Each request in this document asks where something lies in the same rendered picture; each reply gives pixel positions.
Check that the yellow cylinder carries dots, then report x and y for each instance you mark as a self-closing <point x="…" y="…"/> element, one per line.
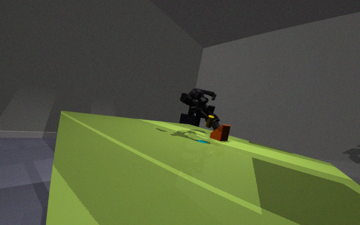
<point x="210" y="121"/>

